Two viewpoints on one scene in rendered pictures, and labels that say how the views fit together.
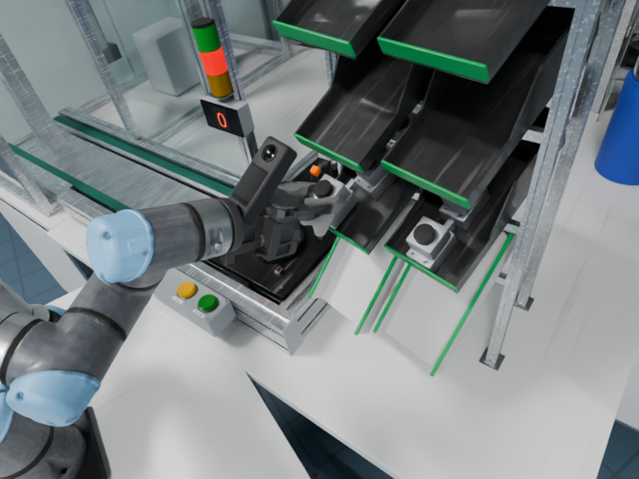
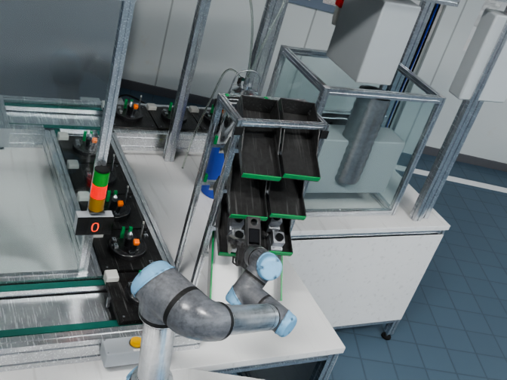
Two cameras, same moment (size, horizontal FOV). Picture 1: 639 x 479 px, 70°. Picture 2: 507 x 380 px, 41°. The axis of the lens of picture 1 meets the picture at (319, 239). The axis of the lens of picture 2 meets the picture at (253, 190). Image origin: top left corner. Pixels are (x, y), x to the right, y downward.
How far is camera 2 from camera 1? 199 cm
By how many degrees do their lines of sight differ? 60
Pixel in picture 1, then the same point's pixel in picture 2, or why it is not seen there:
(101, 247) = (276, 265)
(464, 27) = (299, 166)
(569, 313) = not seen: hidden behind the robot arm
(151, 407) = not seen: outside the picture
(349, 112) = (239, 199)
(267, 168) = (257, 228)
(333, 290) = (213, 295)
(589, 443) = (313, 306)
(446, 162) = (286, 207)
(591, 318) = not seen: hidden behind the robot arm
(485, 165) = (297, 204)
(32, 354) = (281, 308)
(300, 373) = (211, 351)
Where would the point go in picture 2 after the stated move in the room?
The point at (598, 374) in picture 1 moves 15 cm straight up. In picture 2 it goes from (293, 283) to (304, 255)
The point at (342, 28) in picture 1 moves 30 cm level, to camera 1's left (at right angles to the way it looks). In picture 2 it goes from (265, 171) to (227, 209)
